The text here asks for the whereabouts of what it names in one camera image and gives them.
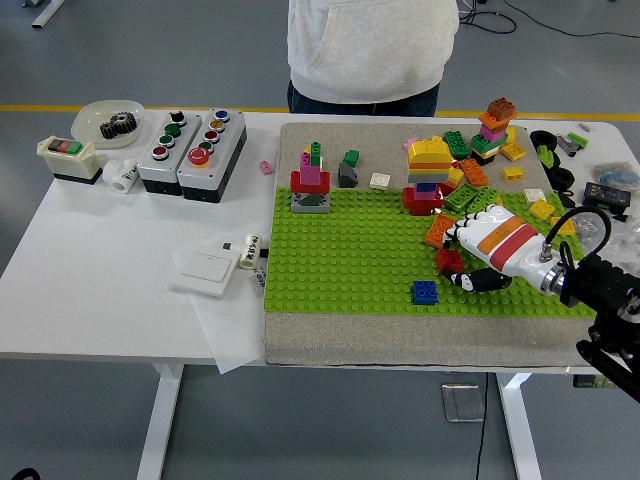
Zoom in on brick tower with brown top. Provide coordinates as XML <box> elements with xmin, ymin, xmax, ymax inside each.
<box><xmin>469</xmin><ymin>98</ymin><xmax>519</xmax><ymax>167</ymax></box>

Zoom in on brick tower with magenta middle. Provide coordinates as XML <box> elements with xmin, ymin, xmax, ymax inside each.
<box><xmin>289</xmin><ymin>142</ymin><xmax>332</xmax><ymax>215</ymax></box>

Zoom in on black toy tyre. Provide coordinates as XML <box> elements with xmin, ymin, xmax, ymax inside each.
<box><xmin>528</xmin><ymin>129</ymin><xmax>559</xmax><ymax>151</ymax></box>
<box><xmin>548</xmin><ymin>167</ymin><xmax>576</xmax><ymax>191</ymax></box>

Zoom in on green studded baseplate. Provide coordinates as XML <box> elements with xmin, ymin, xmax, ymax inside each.
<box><xmin>263</xmin><ymin>187</ymin><xmax>599</xmax><ymax>319</ymax></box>

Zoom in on brick tower with yellow top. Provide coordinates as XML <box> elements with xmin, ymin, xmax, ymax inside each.
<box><xmin>402</xmin><ymin>135</ymin><xmax>456</xmax><ymax>217</ymax></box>

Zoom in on clear plastic bags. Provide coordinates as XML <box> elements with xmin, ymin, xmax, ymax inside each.
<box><xmin>569</xmin><ymin>202</ymin><xmax>640</xmax><ymax>266</ymax></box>

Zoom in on grey emergency-stop control box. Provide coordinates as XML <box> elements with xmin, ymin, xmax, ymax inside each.
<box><xmin>177</xmin><ymin>108</ymin><xmax>249</xmax><ymax>205</ymax></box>

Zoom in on black looped floor cable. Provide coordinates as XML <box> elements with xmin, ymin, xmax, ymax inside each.
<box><xmin>458</xmin><ymin>8</ymin><xmax>517</xmax><ymax>35</ymax></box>

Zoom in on small white pipe fitting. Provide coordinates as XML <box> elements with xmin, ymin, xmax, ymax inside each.
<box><xmin>222</xmin><ymin>232</ymin><xmax>269</xmax><ymax>271</ymax></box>

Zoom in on white table leg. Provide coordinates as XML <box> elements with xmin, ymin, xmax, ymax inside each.
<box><xmin>494</xmin><ymin>372</ymin><xmax>544</xmax><ymax>480</ymax></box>
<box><xmin>135</xmin><ymin>363</ymin><xmax>185</xmax><ymax>480</ymax></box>

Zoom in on orange long brick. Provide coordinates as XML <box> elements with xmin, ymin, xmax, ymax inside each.
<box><xmin>458</xmin><ymin>158</ymin><xmax>490</xmax><ymax>189</ymax></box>
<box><xmin>424</xmin><ymin>213</ymin><xmax>457</xmax><ymax>247</ymax></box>

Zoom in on white pipe tee fitting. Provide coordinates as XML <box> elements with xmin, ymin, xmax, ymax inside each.
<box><xmin>102</xmin><ymin>158</ymin><xmax>141</xmax><ymax>194</ymax></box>

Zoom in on dark green long brick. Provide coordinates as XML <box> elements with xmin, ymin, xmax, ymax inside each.
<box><xmin>442</xmin><ymin>130</ymin><xmax>472</xmax><ymax>161</ymax></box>

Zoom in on beige red-green switch box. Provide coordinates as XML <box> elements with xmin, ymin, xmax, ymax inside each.
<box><xmin>37</xmin><ymin>135</ymin><xmax>104</xmax><ymax>186</ymax></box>

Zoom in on black metal gear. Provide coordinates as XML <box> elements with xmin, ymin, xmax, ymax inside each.
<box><xmin>99</xmin><ymin>112</ymin><xmax>139</xmax><ymax>140</ymax></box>

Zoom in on white wall switch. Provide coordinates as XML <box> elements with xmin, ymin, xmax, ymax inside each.
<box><xmin>170</xmin><ymin>248</ymin><xmax>241</xmax><ymax>298</ymax></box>

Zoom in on white plastic bowl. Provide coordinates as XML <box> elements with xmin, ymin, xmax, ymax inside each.
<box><xmin>70</xmin><ymin>99</ymin><xmax>146</xmax><ymax>150</ymax></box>

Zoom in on metal floor socket plate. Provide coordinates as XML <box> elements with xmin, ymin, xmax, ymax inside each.
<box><xmin>440</xmin><ymin>383</ymin><xmax>486</xmax><ymax>424</ymax></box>

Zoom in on plastic bag with blue parts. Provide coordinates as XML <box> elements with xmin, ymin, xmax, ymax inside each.
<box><xmin>589</xmin><ymin>162</ymin><xmax>640</xmax><ymax>189</ymax></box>

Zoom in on long black floor cable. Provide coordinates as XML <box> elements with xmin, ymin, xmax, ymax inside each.
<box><xmin>502</xmin><ymin>0</ymin><xmax>640</xmax><ymax>39</ymax></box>

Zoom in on red square brick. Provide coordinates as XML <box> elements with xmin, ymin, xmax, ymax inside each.
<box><xmin>434</xmin><ymin>247</ymin><xmax>466</xmax><ymax>274</ymax></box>

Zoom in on thin black floor cable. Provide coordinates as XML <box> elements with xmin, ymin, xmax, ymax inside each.
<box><xmin>474</xmin><ymin>372</ymin><xmax>490</xmax><ymax>480</ymax></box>

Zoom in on translucent paper sheet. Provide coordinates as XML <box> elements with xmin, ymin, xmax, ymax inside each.
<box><xmin>169</xmin><ymin>244</ymin><xmax>266</xmax><ymax>375</ymax></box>

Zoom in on grey-brown mat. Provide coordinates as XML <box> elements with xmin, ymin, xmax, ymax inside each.
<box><xmin>263</xmin><ymin>122</ymin><xmax>624</xmax><ymax>370</ymax></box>

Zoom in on black digital meter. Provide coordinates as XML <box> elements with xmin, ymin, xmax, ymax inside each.
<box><xmin>580</xmin><ymin>181</ymin><xmax>632</xmax><ymax>211</ymax></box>

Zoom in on lime green long brick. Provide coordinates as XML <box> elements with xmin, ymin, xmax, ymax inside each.
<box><xmin>467</xmin><ymin>188</ymin><xmax>503</xmax><ymax>216</ymax></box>

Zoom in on blue square brick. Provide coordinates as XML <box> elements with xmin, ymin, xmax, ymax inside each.
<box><xmin>412</xmin><ymin>279</ymin><xmax>441</xmax><ymax>305</ymax></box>

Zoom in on grey metal frame foot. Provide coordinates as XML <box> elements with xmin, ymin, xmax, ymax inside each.
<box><xmin>30</xmin><ymin>0</ymin><xmax>66</xmax><ymax>29</ymax></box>

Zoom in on person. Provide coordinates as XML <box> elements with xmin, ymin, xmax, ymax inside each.
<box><xmin>286</xmin><ymin>0</ymin><xmax>460</xmax><ymax>117</ymax></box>

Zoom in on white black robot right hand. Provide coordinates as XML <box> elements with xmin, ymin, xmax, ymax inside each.
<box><xmin>438</xmin><ymin>203</ymin><xmax>566</xmax><ymax>294</ymax></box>

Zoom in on grey four-button control box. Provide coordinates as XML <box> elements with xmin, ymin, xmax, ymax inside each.
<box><xmin>137</xmin><ymin>110</ymin><xmax>204</xmax><ymax>197</ymax></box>

